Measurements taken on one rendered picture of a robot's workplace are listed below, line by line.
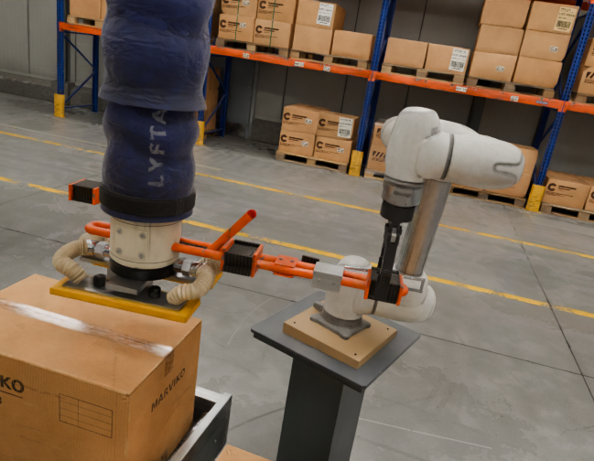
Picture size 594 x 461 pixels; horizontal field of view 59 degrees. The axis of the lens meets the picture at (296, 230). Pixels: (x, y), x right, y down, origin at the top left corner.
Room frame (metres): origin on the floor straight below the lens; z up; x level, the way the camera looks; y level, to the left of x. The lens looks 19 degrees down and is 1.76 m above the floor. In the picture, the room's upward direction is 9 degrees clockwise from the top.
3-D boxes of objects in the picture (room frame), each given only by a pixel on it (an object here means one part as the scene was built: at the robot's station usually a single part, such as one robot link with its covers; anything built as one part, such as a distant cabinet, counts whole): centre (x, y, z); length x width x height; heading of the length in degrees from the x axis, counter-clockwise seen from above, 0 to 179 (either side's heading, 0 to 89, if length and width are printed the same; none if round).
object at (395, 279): (1.14, -0.23, 1.26); 0.08 x 0.07 x 0.05; 84
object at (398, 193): (1.15, -0.22, 1.49); 0.09 x 0.09 x 0.06
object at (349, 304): (1.81, -0.24, 0.95); 0.18 x 0.16 x 0.22; 84
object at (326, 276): (1.16, -0.09, 1.25); 0.07 x 0.07 x 0.04; 84
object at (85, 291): (1.12, 0.38, 1.16); 0.34 x 0.10 x 0.05; 84
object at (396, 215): (1.15, -0.22, 1.42); 0.08 x 0.07 x 0.09; 173
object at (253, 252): (1.18, 0.12, 1.26); 0.10 x 0.08 x 0.06; 174
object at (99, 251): (1.21, 0.37, 1.20); 0.34 x 0.25 x 0.06; 84
